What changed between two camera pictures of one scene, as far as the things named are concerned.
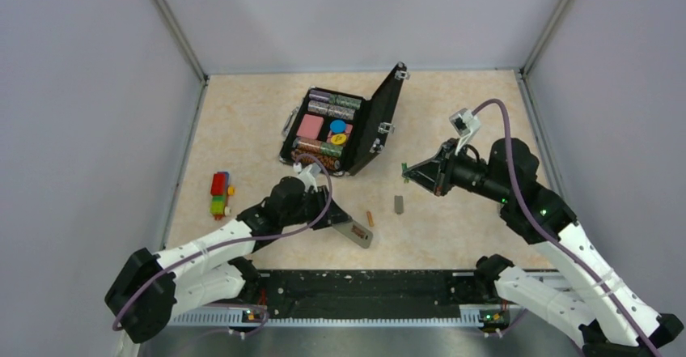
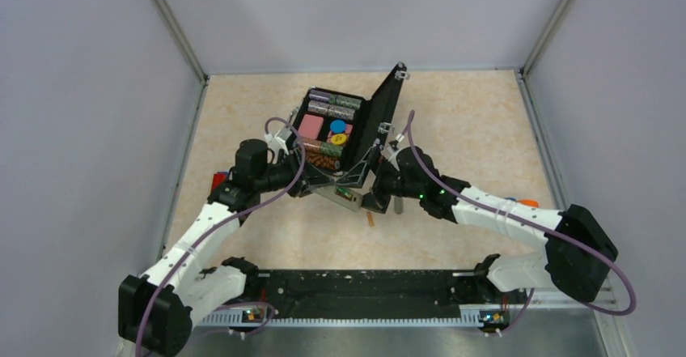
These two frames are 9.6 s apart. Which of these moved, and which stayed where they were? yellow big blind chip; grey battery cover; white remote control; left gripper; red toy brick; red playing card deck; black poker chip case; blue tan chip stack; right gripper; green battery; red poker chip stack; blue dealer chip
Moved: left gripper; white remote control; right gripper; green battery
Stayed: red playing card deck; blue tan chip stack; black poker chip case; red toy brick; blue dealer chip; red poker chip stack; grey battery cover; yellow big blind chip
